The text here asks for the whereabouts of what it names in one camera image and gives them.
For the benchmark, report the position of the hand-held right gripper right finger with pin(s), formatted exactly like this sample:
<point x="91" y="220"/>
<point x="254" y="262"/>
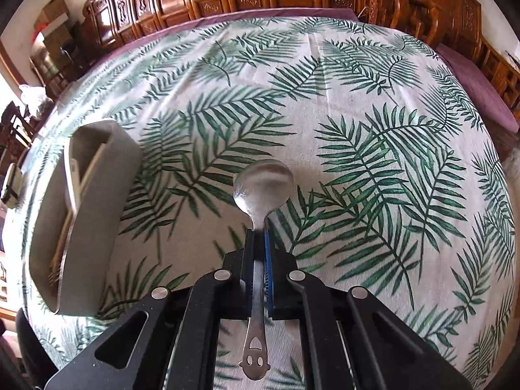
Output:
<point x="269" y="270"/>

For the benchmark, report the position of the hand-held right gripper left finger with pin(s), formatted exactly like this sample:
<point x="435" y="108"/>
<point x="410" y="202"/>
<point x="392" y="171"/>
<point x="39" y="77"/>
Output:
<point x="248" y="270"/>

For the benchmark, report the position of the metal spoon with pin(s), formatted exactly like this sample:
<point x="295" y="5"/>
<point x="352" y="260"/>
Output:
<point x="264" y="189"/>

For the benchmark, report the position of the grey rectangular tray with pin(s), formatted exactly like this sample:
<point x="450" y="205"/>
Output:
<point x="97" y="219"/>

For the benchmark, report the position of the light bamboo chopstick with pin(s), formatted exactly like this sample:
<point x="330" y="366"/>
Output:
<point x="67" y="231"/>

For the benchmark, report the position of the green leaf print tablecloth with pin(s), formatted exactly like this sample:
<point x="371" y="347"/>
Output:
<point x="325" y="138"/>

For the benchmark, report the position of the dark wooden side chair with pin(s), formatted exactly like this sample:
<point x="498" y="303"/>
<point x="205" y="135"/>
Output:
<point x="14" y="130"/>

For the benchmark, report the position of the purple armchair cushion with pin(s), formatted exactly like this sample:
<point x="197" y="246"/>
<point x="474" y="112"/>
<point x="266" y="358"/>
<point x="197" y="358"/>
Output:
<point x="483" y="93"/>

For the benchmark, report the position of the white plastic bag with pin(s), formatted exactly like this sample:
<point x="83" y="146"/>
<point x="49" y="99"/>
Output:
<point x="30" y="96"/>

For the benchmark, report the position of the carved wooden armchair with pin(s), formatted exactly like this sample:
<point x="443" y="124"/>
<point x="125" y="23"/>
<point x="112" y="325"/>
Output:
<point x="443" y="12"/>

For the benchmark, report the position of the cardboard boxes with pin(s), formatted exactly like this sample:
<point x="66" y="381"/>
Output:
<point x="50" y="18"/>

